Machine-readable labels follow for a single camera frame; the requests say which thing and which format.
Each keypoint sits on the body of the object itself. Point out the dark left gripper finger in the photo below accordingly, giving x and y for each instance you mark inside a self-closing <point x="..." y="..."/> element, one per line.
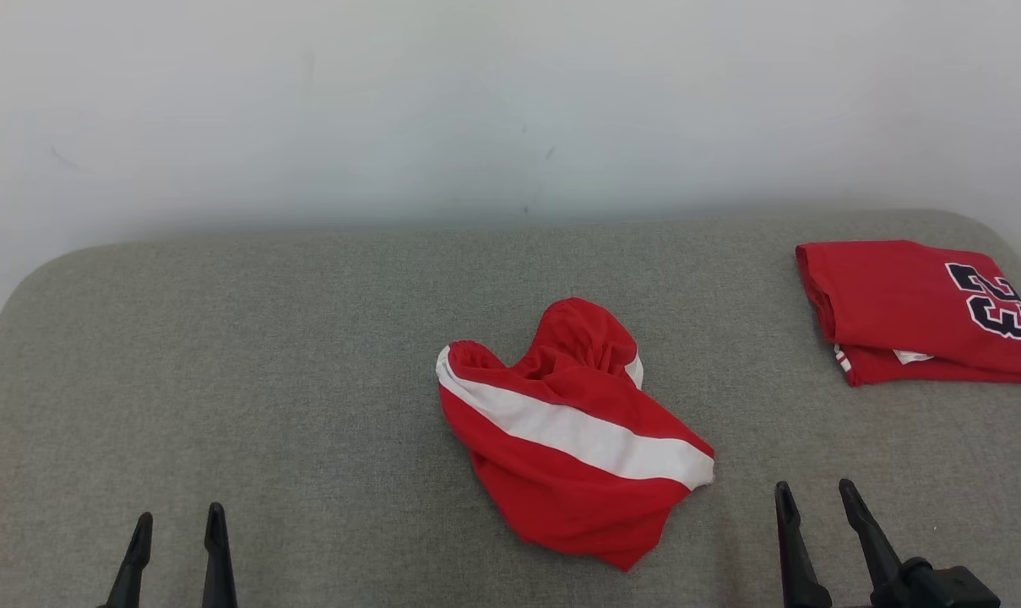
<point x="134" y="574"/>
<point x="219" y="566"/>

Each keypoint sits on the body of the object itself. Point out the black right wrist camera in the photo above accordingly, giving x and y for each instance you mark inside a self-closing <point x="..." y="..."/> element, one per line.
<point x="949" y="589"/>

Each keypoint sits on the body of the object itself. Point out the red white numbered jersey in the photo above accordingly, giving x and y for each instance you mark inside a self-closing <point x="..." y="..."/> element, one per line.
<point x="898" y="304"/>

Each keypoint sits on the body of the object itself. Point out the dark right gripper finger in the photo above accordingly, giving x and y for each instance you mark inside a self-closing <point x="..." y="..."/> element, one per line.
<point x="801" y="566"/>
<point x="877" y="549"/>

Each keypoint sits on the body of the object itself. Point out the red shorts with white stripe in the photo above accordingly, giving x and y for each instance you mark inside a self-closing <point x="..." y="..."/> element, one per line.
<point x="561" y="490"/>

